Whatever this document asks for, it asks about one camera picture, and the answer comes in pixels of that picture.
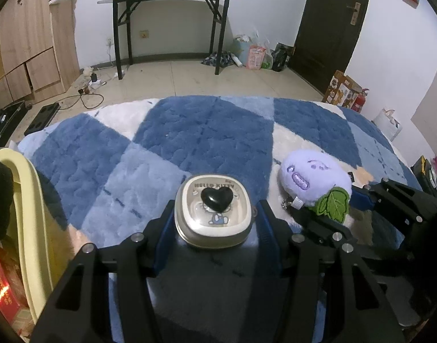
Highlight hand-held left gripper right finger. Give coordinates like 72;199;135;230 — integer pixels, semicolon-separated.
254;199;406;343

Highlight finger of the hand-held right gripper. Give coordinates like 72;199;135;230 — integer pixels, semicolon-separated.
293;214;408;261
350;178;437;224

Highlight brass door handle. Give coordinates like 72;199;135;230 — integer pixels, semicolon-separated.
347;3;362;25

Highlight yellow plastic tray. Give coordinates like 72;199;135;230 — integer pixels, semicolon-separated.
0;149;67;326

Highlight white stuffed bag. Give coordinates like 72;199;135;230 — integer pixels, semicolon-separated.
373;108;402;141

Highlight black equipment case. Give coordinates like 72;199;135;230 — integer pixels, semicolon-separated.
0;101;28;149

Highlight small red box gold dots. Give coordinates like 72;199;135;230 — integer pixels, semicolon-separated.
0;242;30;329

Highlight black flat case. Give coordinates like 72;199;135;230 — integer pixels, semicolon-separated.
24;102;61;135

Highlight black bag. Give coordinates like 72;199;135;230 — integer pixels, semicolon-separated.
272;43;296;72

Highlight wooden wardrobe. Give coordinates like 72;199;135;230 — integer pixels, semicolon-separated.
0;0;81;109

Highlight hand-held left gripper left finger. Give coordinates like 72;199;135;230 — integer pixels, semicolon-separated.
33;200;176;343

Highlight black and yellow case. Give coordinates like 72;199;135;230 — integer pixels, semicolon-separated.
411;155;437;201

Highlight pale blue plastic bag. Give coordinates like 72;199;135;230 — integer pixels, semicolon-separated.
233;34;256;67

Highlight red fire extinguisher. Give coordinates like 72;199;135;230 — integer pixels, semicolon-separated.
350;87;370;113

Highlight printed cardboard box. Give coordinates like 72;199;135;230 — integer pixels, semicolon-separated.
322;70;364;109

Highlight pink printed bag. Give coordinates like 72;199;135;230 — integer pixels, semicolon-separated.
246;45;265;70

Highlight dark checkered cloth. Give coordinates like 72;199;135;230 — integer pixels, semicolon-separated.
201;52;237;68

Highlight blue checkered plush blanket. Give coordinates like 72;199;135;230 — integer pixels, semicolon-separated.
17;95;424;343

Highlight dark brown door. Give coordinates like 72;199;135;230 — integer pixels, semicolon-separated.
288;0;373;95

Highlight cream tin with black heart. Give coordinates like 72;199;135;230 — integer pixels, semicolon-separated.
174;174;258;250

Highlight black floor cable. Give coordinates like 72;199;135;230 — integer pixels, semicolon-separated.
58;92;105;110

